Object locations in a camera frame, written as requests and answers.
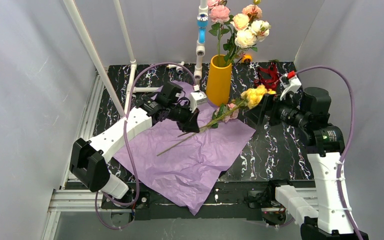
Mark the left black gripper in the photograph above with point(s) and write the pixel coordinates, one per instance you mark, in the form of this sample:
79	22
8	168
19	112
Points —
191	119

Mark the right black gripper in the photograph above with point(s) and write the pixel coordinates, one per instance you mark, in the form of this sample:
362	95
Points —
266	110

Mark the light pink rose stem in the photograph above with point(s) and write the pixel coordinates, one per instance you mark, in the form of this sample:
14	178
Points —
218	116

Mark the purple pink wrapping paper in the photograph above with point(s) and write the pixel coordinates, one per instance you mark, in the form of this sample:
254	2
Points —
186	174

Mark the red printed ribbon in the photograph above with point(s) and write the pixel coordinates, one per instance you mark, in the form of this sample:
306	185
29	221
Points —
268	77

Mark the yellow rose flower stem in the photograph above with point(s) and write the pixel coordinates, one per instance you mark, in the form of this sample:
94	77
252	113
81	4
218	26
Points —
251	98

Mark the white rose flower stem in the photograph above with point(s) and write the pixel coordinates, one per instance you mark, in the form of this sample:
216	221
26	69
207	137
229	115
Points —
247	39

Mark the pink rose flower stem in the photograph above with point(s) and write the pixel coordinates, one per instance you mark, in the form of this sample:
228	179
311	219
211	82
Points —
219	16

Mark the peach rose flower stem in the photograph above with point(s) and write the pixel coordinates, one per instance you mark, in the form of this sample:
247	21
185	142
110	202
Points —
242	20

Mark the small white pipe elbow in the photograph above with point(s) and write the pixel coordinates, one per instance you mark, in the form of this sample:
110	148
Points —
178	67

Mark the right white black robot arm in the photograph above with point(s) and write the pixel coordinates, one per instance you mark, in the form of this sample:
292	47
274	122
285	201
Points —
325	147

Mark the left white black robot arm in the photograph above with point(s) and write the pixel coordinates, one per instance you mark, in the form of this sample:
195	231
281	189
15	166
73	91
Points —
89	158

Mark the yellow cylindrical vase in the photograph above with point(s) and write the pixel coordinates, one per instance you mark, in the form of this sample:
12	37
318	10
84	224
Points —
218	84

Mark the blue pipe valve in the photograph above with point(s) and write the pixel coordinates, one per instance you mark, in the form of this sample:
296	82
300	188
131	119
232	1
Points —
202	23

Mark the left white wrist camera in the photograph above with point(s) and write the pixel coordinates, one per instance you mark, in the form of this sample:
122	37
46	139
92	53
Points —
196	98

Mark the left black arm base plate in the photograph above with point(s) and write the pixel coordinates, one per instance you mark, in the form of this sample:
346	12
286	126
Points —
142	202

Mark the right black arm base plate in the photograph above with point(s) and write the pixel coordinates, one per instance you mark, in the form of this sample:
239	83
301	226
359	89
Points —
271	197

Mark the white PVC pipe frame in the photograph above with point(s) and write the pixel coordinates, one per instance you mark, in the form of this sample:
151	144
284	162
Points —
85	36

